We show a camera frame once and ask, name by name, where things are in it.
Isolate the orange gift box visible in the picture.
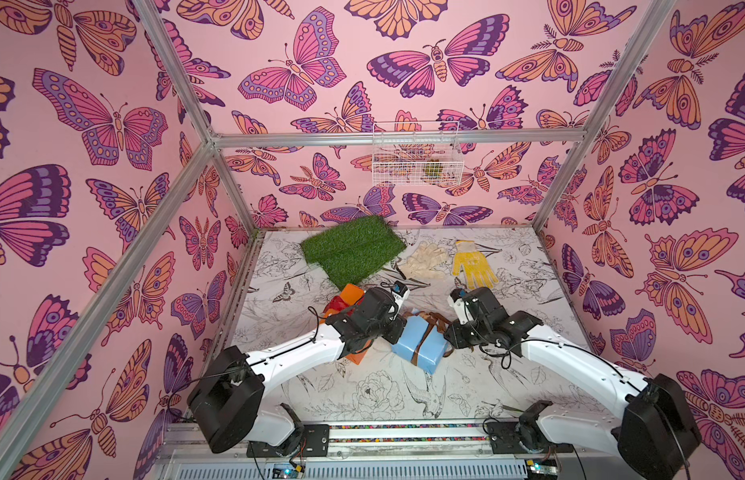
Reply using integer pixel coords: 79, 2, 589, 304
338, 284, 373, 365

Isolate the brown satin ribbon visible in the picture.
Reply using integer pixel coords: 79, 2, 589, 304
408, 312, 453, 374

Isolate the light blue gift box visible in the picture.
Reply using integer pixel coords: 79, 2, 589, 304
392, 313, 450, 375

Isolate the red satin ribbon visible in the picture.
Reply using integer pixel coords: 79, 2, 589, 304
322, 295, 350, 319

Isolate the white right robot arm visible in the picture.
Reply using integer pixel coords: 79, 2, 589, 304
444, 287, 702, 479

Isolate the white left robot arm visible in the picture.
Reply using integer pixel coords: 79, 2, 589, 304
188, 281, 410, 455

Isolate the yellow work glove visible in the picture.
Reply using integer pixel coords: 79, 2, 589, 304
453, 240, 499, 290

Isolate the green artificial grass mat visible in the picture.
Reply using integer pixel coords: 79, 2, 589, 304
300, 216, 407, 289

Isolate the green object in basket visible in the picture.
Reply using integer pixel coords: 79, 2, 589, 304
423, 161, 444, 182

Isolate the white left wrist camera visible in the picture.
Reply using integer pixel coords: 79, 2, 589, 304
390, 281, 410, 309

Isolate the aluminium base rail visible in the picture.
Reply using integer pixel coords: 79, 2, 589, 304
148, 419, 634, 479

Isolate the white wire basket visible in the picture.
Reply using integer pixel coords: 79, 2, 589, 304
370, 130, 465, 188

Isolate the aluminium frame post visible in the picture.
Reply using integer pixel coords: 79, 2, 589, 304
134, 1, 258, 236

